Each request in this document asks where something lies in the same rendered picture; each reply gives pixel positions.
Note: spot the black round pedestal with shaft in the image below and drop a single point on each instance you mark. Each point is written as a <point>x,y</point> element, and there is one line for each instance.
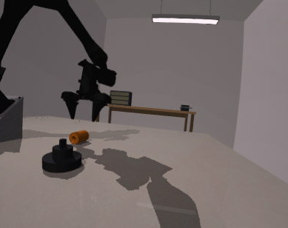
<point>62,158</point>

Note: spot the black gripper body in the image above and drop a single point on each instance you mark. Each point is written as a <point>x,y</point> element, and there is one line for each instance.
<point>87,91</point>

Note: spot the orange cylinder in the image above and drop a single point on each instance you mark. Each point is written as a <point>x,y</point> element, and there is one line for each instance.
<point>78,137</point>

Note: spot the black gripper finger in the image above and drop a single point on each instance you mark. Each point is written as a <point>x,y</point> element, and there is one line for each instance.
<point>71,105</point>
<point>97,106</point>

